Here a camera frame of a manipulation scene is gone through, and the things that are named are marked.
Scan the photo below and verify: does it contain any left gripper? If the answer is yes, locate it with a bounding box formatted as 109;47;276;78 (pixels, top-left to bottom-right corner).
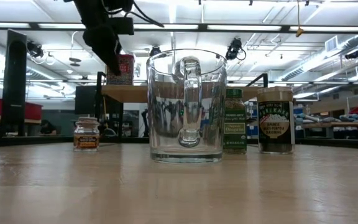
72;0;123;77

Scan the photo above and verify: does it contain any smoked paprika red tin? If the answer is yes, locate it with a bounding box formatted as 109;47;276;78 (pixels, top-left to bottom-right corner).
106;54;135;86

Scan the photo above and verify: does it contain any wooden shelf black metal frame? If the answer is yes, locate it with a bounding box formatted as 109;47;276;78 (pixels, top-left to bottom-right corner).
92;71;269;147

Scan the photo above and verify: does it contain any small cork-topped glass jar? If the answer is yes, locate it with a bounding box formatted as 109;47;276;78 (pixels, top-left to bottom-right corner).
73;116;101;152

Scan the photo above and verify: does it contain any clear glass mug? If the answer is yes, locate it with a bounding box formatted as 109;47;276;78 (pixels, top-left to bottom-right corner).
145;49;229;165

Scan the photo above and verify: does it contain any oregano jar green lid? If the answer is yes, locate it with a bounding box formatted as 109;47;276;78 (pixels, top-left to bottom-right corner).
223;88;248;155

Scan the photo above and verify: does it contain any furikake seasoning jar tan lid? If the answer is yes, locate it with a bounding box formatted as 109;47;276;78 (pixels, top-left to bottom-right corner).
256;86;296;156

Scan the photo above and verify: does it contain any black monitor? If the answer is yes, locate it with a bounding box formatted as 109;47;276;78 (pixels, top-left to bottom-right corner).
75;85;98;115

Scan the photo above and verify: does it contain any person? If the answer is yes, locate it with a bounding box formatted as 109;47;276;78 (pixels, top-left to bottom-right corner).
40;119;58;136

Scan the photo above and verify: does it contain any LED light bar beam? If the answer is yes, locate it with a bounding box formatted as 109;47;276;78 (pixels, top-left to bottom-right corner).
0;21;358;34

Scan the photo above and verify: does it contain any white ceiling air vent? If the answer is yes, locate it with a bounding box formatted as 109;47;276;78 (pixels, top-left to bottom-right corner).
324;35;338;53

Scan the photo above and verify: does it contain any wooden workbench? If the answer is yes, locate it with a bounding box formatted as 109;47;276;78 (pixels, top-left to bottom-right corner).
301;121;358;139

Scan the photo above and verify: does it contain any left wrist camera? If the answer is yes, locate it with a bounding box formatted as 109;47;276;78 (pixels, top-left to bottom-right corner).
109;16;135;36

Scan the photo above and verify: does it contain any small black mounted camera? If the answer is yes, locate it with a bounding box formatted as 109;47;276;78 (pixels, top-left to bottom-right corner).
26;41;45;59

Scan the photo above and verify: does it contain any black aluminium table frame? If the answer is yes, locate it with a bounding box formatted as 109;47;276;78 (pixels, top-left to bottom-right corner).
0;136;358;151

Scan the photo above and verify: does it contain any black overhead camera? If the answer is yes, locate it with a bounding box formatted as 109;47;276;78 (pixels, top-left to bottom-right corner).
224;37;247;62

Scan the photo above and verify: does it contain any yellow hanging cord tag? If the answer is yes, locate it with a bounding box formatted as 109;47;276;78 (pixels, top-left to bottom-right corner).
295;0;306;38

